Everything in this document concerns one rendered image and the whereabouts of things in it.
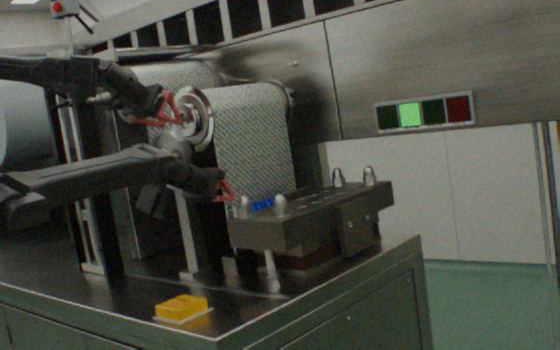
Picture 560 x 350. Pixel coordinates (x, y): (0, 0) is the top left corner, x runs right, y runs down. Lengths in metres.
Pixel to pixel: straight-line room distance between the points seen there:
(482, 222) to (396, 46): 2.71
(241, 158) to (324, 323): 0.42
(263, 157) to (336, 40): 0.33
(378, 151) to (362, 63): 2.84
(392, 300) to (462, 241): 2.73
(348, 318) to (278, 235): 0.23
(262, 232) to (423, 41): 0.54
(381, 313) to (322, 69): 0.60
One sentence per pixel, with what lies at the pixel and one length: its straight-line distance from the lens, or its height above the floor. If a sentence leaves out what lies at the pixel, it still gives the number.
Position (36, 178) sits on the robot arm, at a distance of 0.93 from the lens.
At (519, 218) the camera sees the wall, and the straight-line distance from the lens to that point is 3.89.
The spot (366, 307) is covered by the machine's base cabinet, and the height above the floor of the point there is 0.80.
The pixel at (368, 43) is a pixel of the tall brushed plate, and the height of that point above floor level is 1.36.
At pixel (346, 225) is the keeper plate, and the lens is 1.29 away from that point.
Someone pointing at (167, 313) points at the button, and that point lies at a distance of 1.12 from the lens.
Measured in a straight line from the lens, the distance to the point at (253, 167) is 1.39.
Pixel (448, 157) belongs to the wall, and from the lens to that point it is 3.99.
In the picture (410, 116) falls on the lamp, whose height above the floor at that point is 1.18.
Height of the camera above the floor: 1.25
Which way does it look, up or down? 5 degrees down
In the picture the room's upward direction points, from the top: 9 degrees counter-clockwise
